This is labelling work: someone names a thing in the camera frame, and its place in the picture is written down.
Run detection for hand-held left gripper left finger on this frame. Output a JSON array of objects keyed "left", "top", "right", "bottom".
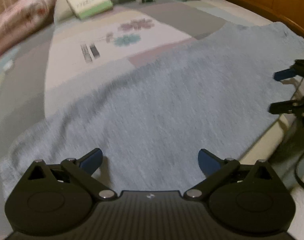
[{"left": 16, "top": 148, "right": 117, "bottom": 202}]

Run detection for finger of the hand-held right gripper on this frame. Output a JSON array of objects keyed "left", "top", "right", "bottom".
[
  {"left": 269, "top": 100, "right": 302, "bottom": 114},
  {"left": 274, "top": 69, "right": 296, "bottom": 82}
]

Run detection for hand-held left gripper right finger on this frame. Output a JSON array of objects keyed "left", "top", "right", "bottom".
[{"left": 183, "top": 149, "right": 290, "bottom": 202}]

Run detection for grey sweatpants with white drawstring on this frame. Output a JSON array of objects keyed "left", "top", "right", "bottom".
[{"left": 0, "top": 21, "right": 304, "bottom": 200}]

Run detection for pink floral folded quilt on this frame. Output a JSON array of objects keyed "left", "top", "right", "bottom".
[{"left": 0, "top": 0, "right": 58, "bottom": 63}]

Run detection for green and white book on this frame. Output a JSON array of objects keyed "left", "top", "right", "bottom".
[{"left": 66, "top": 0, "right": 114, "bottom": 20}]

